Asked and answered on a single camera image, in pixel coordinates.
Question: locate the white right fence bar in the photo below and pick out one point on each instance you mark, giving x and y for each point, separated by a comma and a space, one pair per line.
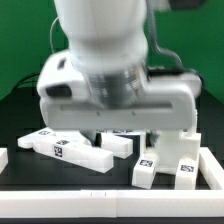
211, 170

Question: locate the white front fence bar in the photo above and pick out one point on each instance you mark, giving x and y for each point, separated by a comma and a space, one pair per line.
111, 203

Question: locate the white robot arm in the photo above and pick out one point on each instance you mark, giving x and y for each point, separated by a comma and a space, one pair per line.
108, 35

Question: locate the white fence bar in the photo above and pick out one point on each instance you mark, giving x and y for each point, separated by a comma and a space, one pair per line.
3, 159
211, 170
111, 203

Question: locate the white left fence bar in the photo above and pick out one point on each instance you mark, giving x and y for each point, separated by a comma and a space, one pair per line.
3, 159

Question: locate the white chair seat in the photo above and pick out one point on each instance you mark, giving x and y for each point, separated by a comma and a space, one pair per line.
168, 148

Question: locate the white tagged flat plate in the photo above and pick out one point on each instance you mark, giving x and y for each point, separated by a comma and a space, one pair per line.
122, 132

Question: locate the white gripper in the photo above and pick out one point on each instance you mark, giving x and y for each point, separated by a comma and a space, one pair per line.
135, 98

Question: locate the white chair back frame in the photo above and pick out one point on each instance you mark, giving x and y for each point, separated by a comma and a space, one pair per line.
74, 148

